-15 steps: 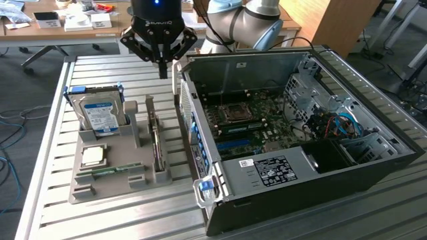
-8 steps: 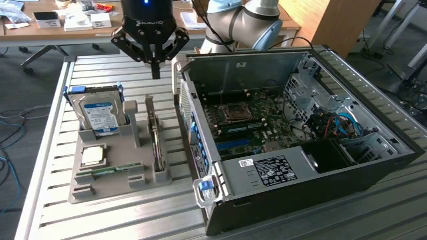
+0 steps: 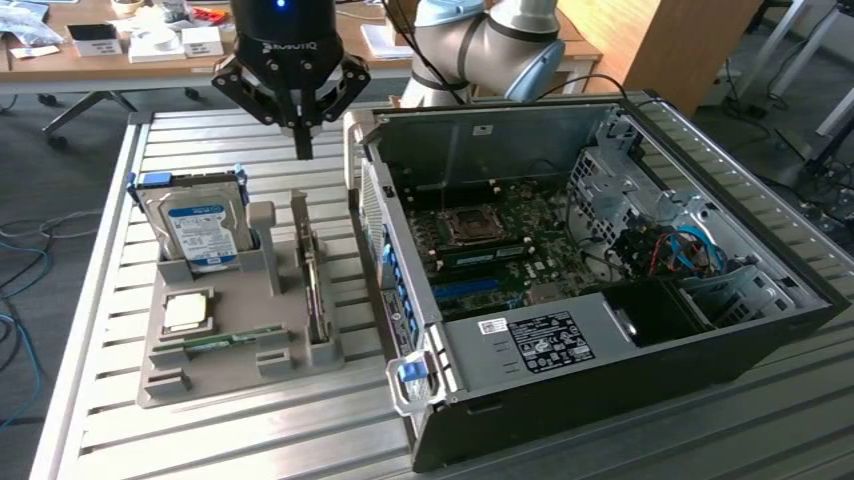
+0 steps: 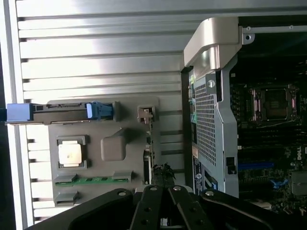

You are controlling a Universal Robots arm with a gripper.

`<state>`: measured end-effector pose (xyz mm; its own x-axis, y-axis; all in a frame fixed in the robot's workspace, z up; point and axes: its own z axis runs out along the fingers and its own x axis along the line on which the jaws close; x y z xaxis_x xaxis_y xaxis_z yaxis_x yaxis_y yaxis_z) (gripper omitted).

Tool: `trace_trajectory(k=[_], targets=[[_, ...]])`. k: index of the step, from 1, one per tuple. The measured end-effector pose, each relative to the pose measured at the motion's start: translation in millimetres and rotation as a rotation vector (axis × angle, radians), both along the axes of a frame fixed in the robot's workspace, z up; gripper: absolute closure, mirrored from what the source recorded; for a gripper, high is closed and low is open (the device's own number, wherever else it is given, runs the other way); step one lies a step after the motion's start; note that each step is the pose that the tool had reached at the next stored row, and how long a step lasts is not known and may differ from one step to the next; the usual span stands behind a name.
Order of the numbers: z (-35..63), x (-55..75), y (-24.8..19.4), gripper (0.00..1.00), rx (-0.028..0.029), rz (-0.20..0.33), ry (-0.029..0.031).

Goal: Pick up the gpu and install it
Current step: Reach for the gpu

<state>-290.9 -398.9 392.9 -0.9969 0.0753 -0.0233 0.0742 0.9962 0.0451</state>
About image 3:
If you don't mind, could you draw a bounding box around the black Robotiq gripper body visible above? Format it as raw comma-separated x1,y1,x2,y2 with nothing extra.
230,0,348,139

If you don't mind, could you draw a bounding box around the Nvidia Quadro graphics card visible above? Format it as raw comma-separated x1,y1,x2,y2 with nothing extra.
290,188,336,347

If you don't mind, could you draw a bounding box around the small white labelled box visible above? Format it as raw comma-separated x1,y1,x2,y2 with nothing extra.
181,25,225,58

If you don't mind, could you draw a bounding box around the red plastic item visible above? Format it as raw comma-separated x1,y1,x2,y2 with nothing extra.
190,5,234,26

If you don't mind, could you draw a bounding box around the white box with round part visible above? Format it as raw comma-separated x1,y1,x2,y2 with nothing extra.
126,27,187,64

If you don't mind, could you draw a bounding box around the wooden office desk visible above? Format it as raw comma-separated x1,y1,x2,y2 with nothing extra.
0,0,606,149

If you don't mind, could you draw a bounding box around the white box with black inside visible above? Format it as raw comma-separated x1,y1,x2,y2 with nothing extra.
66,23,125,58

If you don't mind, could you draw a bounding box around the hard disk with blue carrier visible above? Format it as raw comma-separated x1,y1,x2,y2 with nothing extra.
126,167,259,274

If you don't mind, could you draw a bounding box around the CPU socket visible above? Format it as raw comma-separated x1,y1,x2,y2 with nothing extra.
444,205,509,246

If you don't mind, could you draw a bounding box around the white paper card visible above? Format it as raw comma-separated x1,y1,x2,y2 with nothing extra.
10,44,62,60

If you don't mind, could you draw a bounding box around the clear plastic bag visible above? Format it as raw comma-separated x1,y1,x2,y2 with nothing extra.
0,0,66,46

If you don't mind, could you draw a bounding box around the grey printed parts rack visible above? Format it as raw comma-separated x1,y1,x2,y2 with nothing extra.
137,199,348,409

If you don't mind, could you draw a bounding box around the green motherboard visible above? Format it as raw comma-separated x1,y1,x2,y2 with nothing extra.
400,182,602,321

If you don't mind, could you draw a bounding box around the blue expansion slot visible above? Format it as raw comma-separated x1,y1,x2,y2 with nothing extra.
432,277,501,301

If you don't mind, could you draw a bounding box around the silver CPU chip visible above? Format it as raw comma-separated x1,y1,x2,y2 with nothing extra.
163,293,214,331

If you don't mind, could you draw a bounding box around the silver perforated drive cage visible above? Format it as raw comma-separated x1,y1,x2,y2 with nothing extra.
566,147,646,241

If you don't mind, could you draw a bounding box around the green RAM stick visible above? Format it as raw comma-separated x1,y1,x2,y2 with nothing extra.
153,324,286,351

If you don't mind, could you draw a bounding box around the grey power supply unit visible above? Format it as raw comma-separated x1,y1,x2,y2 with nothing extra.
440,292,633,394

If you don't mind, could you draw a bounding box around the silver disk bay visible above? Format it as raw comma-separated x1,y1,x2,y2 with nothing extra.
680,264,800,329

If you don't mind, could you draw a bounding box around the open black PC case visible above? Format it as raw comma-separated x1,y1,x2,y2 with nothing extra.
341,97,853,474

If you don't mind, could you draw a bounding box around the blue disk wire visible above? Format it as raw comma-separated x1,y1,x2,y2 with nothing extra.
673,225,729,276

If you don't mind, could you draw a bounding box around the blue floor cable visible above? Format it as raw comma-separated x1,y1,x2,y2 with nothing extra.
0,239,53,431

